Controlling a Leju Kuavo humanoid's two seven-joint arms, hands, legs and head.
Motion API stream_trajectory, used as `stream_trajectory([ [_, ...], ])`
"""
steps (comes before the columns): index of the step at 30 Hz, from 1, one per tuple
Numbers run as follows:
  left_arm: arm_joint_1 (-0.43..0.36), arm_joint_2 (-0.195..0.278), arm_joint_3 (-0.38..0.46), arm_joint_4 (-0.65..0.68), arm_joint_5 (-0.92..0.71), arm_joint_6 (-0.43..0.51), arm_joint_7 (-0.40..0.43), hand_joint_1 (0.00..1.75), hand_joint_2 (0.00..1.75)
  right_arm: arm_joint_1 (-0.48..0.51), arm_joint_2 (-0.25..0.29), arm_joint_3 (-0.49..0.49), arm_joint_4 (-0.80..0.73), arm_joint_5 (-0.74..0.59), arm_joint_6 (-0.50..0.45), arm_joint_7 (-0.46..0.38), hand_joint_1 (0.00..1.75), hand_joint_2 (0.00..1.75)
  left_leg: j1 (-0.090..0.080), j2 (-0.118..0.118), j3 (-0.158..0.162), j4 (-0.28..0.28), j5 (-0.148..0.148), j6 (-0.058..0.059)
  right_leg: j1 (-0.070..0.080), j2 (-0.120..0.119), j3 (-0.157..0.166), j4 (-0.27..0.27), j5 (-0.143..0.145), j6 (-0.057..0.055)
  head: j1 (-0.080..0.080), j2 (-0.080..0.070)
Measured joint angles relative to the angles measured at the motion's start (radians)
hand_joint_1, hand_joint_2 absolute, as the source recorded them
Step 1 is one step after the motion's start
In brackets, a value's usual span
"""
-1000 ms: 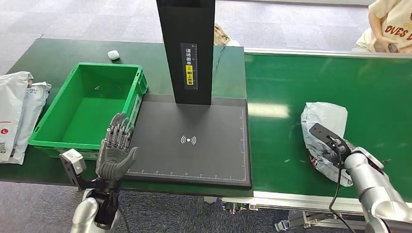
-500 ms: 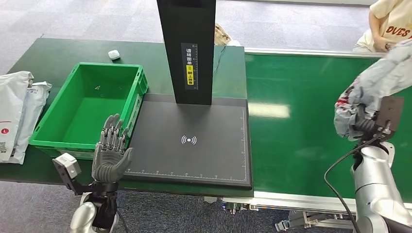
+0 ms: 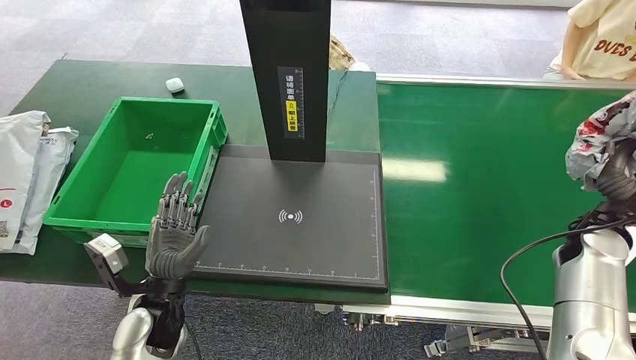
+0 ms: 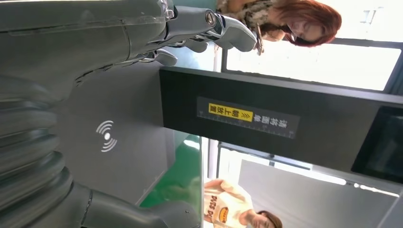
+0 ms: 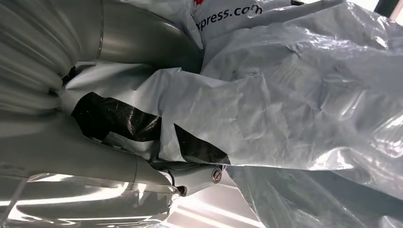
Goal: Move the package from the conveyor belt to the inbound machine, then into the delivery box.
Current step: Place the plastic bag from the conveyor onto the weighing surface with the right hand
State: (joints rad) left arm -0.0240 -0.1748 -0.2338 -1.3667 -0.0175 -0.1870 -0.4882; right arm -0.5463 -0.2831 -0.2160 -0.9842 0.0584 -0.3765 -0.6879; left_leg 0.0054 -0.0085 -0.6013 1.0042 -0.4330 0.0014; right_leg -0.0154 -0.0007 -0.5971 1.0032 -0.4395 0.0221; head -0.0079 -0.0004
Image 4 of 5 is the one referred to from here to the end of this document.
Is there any green conveyor belt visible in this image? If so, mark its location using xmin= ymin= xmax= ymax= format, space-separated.
xmin=140 ymin=132 xmax=202 ymax=209

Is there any black scanner platform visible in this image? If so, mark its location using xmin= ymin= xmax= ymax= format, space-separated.
xmin=52 ymin=61 xmax=177 ymax=205

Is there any black-yellow ruler label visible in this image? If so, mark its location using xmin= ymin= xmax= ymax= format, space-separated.
xmin=196 ymin=96 xmax=300 ymax=140

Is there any person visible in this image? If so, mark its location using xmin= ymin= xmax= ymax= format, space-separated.
xmin=215 ymin=0 xmax=343 ymax=56
xmin=204 ymin=179 xmax=284 ymax=228

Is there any black scanner column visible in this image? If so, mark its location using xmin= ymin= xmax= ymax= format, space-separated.
xmin=159 ymin=66 xmax=403 ymax=192

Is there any black scanner screen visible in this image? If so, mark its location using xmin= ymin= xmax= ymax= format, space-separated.
xmin=351 ymin=106 xmax=403 ymax=185

